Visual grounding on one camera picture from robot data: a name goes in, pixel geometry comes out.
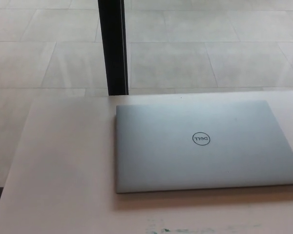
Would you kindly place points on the black vertical window frame post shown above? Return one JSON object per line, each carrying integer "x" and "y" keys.
{"x": 113, "y": 48}

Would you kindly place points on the silver Dell laptop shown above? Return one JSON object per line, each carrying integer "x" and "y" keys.
{"x": 200, "y": 151}

